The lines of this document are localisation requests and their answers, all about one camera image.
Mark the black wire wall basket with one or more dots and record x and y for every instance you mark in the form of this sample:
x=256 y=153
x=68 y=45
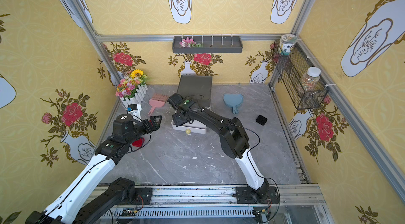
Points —
x=291 y=69

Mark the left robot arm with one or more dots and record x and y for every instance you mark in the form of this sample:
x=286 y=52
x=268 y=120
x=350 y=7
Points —
x=71 y=206

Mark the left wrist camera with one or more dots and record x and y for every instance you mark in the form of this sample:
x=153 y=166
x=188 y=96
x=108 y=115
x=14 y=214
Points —
x=135 y=111

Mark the jar of colourful beads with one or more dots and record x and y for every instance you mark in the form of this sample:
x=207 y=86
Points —
x=309 y=80

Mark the pink flowers on shelf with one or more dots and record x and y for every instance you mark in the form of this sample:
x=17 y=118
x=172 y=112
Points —
x=189 y=43

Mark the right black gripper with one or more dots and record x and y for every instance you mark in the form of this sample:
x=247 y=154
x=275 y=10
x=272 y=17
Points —
x=179 y=108

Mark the grey wall shelf tray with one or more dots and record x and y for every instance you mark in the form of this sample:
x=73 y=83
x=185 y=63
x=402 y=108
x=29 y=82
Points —
x=210 y=44

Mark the red brooch box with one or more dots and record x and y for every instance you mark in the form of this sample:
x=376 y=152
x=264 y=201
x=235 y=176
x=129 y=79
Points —
x=138 y=143

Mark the blue dustpan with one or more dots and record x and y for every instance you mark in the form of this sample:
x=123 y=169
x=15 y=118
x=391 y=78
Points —
x=234 y=101

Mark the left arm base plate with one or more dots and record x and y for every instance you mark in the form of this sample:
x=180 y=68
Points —
x=142 y=196

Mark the pink hand brush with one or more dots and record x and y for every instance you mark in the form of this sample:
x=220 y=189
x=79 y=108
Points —
x=157 y=101

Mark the black brooch box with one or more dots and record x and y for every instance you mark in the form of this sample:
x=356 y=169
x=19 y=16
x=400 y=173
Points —
x=261 y=120

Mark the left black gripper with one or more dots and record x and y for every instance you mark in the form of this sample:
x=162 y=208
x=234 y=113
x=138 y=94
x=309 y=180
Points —
x=147 y=124

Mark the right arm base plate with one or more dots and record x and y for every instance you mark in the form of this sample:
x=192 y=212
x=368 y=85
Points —
x=247 y=195

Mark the flower planter white fence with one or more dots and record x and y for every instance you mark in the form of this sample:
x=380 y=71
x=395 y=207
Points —
x=132 y=89

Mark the three-tier drawer cabinet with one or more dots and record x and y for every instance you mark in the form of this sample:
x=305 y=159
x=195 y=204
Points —
x=196 y=87

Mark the aluminium rail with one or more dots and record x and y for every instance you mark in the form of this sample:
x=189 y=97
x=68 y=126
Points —
x=216 y=202

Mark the circuit board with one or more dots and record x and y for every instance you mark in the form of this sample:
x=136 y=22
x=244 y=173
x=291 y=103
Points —
x=129 y=212

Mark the labelled jar white lid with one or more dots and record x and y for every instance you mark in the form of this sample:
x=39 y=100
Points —
x=287 y=43

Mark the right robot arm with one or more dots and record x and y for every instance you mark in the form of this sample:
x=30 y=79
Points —
x=233 y=140

